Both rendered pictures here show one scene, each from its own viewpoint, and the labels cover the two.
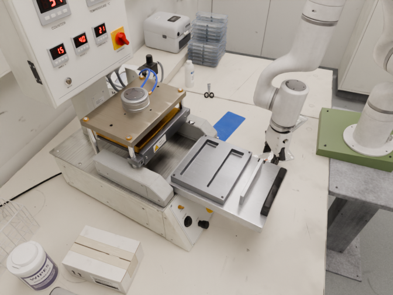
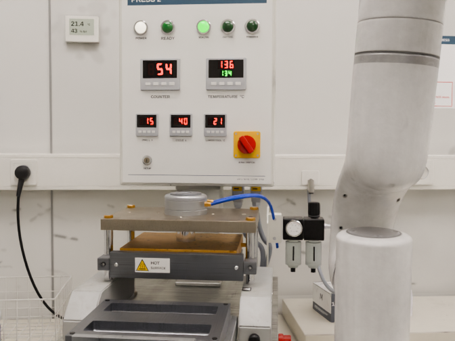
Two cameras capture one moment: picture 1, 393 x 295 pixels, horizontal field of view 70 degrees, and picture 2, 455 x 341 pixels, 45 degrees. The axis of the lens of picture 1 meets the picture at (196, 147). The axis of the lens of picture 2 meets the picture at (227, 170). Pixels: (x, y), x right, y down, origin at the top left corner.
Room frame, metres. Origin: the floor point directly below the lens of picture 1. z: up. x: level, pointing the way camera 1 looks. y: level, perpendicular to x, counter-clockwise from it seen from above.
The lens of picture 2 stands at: (0.32, -0.79, 1.24)
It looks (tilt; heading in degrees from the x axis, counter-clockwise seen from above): 3 degrees down; 66
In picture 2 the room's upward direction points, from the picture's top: straight up
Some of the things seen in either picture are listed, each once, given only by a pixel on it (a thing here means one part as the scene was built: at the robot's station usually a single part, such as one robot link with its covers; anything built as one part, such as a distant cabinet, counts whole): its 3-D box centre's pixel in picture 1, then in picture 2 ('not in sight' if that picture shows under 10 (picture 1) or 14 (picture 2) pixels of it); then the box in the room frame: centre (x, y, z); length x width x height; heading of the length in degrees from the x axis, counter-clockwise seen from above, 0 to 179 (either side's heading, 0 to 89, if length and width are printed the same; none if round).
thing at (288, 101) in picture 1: (288, 102); (372, 286); (0.73, -0.29, 1.08); 0.09 x 0.08 x 0.13; 63
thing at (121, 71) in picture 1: (123, 82); (361, 298); (1.23, 0.37, 0.83); 0.23 x 0.12 x 0.07; 169
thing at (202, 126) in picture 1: (184, 123); (257, 303); (0.75, 0.04, 0.96); 0.26 x 0.05 x 0.07; 61
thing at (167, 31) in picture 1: (168, 31); not in sight; (1.74, 0.18, 0.88); 0.25 x 0.20 x 0.17; 64
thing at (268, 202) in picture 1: (274, 190); not in sight; (0.45, -0.21, 0.99); 0.15 x 0.02 x 0.04; 151
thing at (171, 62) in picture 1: (147, 71); (447, 320); (1.45, 0.28, 0.77); 0.84 x 0.30 x 0.04; 160
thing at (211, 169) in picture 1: (213, 165); (155, 325); (0.54, -0.05, 0.98); 0.20 x 0.17 x 0.03; 151
